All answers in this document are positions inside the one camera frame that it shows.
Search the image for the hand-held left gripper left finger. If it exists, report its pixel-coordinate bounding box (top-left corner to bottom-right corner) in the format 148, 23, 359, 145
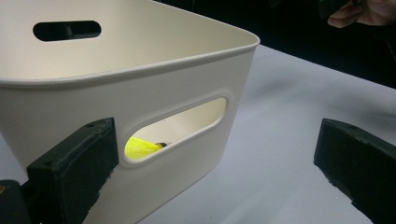
26, 117, 120, 224

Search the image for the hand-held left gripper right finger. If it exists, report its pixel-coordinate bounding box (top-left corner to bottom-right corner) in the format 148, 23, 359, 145
313, 118, 396, 224

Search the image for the yellow shuttlecock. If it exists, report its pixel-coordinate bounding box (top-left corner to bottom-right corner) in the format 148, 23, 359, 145
124, 135, 173, 161

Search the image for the white plastic storage bin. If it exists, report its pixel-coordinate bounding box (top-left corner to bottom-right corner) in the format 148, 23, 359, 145
0, 0, 262, 224

